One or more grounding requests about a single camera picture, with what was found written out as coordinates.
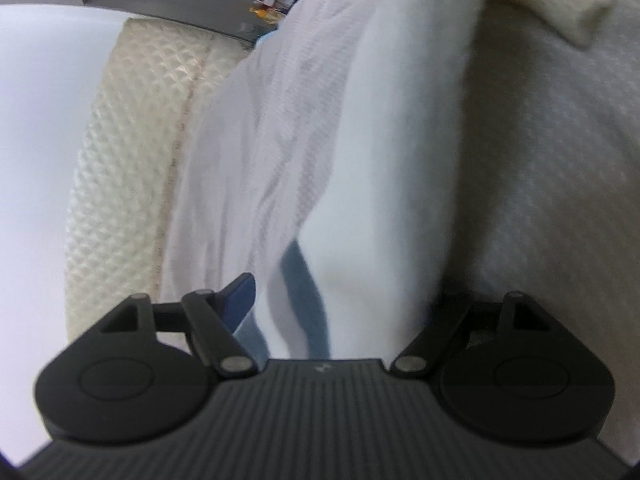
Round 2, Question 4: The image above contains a grey bed duvet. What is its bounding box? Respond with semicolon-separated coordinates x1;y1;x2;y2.
159;0;640;456

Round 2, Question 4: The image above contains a white sweater with blue stripes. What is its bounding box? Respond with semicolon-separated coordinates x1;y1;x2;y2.
234;0;494;361

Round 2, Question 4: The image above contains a cream quilted headboard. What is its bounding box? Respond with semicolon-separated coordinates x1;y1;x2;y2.
65;18;248;340

